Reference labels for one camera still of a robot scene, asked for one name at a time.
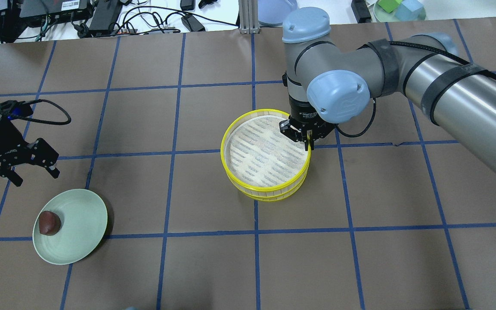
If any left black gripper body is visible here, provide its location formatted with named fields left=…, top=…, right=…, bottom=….
left=0, top=100, right=36, bottom=168

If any light green plate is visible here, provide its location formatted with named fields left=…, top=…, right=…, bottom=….
left=32, top=189, right=108, bottom=265

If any green plate with blocks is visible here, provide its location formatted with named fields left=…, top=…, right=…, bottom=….
left=372, top=0, right=427, bottom=23

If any green foam block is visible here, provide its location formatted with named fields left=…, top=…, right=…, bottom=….
left=376, top=0, right=403, bottom=13

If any black electronics box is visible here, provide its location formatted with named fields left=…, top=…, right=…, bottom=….
left=19, top=0, right=93, bottom=19

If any brown steamed bun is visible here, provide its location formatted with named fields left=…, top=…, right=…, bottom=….
left=38, top=211, right=62, bottom=236

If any blue foam block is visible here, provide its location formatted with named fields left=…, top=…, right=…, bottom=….
left=394, top=0, right=425, bottom=21

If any blue plate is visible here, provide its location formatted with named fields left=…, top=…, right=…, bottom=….
left=257, top=0, right=298, bottom=26

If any black power adapter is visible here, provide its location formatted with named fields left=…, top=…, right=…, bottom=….
left=181, top=15, right=205, bottom=33

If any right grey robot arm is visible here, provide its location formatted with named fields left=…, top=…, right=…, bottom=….
left=221, top=7, right=496, bottom=198

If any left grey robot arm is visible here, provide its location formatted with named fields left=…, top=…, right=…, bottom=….
left=0, top=99, right=71, bottom=186

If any aluminium frame post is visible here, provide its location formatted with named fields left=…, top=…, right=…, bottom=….
left=238, top=0, right=260, bottom=34

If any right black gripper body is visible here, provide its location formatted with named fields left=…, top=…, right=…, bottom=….
left=279, top=97, right=336, bottom=143

